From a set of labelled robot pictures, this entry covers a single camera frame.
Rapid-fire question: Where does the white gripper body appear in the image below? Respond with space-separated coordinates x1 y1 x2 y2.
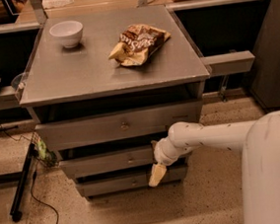
154 137 183 166

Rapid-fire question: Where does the grey drawer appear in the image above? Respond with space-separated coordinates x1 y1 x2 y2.
60 144 156 179
76 164 188 197
35 100 202 151

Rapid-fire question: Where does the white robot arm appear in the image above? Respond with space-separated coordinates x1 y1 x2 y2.
149 111 280 224

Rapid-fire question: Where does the grey top drawer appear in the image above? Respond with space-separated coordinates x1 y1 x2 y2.
35 100 202 151

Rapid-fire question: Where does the grey bottom drawer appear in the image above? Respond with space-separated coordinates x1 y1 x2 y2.
76 164 188 197

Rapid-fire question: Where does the grey drawer cabinet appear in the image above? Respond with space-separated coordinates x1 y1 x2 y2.
10 0 223 207

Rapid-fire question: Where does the brown chip bag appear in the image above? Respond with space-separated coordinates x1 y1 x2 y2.
109 24 171 67

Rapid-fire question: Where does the green packet in basket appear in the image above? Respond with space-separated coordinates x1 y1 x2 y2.
36 139 56 165

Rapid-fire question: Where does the grey side bar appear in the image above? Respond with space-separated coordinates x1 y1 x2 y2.
201 51 254 77

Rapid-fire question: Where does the white ceramic bowl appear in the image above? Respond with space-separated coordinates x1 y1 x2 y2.
49 21 84 48

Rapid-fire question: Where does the clear glass cup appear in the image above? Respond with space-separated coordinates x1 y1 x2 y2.
11 72 28 90

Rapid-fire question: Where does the black metal leg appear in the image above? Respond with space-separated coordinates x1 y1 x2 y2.
10 143 35 222

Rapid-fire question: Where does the grey side shelf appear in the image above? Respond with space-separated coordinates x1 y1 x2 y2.
0 86 20 111

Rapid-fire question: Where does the black floor cable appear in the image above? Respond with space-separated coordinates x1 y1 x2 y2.
0 92 60 224

